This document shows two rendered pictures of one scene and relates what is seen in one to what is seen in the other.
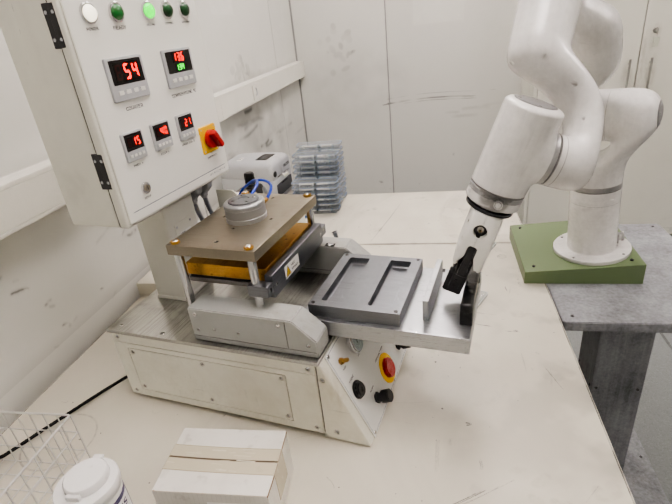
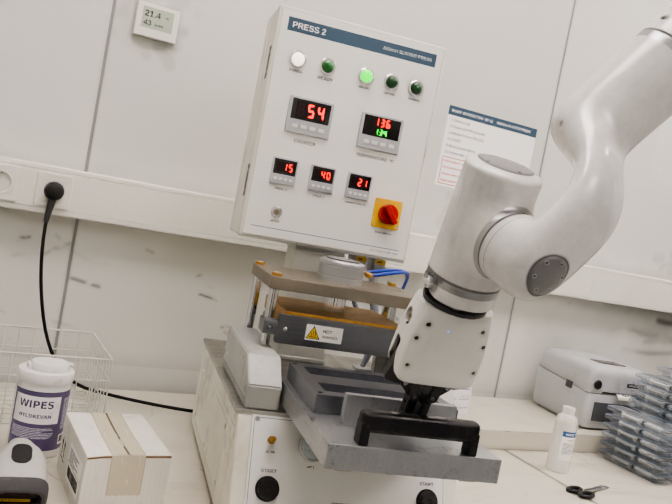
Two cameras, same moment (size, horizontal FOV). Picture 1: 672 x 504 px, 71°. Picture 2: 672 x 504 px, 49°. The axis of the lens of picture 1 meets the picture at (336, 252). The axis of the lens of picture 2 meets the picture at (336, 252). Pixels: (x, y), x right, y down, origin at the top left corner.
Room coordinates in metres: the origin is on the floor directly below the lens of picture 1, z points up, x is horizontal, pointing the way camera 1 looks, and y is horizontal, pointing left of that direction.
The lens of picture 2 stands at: (0.05, -0.80, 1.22)
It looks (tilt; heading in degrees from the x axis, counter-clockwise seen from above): 3 degrees down; 51
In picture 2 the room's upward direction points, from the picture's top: 11 degrees clockwise
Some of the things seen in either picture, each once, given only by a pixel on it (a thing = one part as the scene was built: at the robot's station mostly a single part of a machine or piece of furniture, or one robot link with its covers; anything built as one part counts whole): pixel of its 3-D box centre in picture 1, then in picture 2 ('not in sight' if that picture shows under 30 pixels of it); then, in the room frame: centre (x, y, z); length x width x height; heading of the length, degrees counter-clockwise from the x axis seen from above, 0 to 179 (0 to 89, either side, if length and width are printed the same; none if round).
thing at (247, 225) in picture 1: (240, 225); (342, 294); (0.89, 0.19, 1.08); 0.31 x 0.24 x 0.13; 157
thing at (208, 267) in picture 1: (253, 236); (339, 306); (0.87, 0.16, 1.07); 0.22 x 0.17 x 0.10; 157
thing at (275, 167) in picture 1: (258, 177); (590, 388); (1.92, 0.29, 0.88); 0.25 x 0.20 x 0.17; 71
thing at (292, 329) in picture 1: (256, 324); (250, 363); (0.71, 0.15, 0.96); 0.25 x 0.05 x 0.07; 67
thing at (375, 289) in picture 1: (369, 285); (368, 393); (0.77, -0.05, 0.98); 0.20 x 0.17 x 0.03; 157
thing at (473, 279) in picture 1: (470, 291); (418, 432); (0.70, -0.23, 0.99); 0.15 x 0.02 x 0.04; 157
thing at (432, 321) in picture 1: (394, 293); (377, 411); (0.75, -0.10, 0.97); 0.30 x 0.22 x 0.08; 67
